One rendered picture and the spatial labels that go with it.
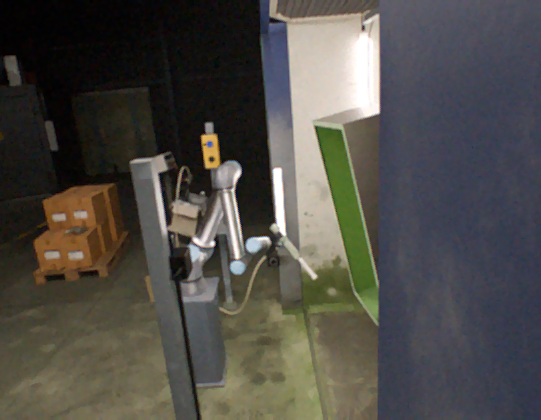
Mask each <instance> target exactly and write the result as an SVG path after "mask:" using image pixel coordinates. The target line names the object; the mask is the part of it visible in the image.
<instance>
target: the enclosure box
mask: <svg viewBox="0 0 541 420"><path fill-rule="evenodd" d="M312 126H313V129H314V133H315V137H316V141H317V145H318V148H319V152H320V156H321V159H322V167H323V170H324V174H325V177H326V181H327V185H328V188H329V192H330V195H331V203H332V206H333V210H334V214H335V217H336V221H337V224H338V228H339V232H340V235H341V243H342V246H343V250H344V253H345V257H346V261H347V264H348V268H349V271H350V279H351V282H352V286H353V290H354V293H355V294H356V296H357V297H358V299H359V301H360V302H361V303H362V305H363V306H364V308H366V309H367V312H368V314H369V315H370V316H371V317H372V318H373V320H374V321H375V322H376V325H377V326H378V200H379V103H372V104H366V105H362V106H358V107H356V108H353V109H349V110H347V111H341V112H338V113H335V114H332V115H330V116H326V117H323V118H321V119H317V120H312Z"/></svg>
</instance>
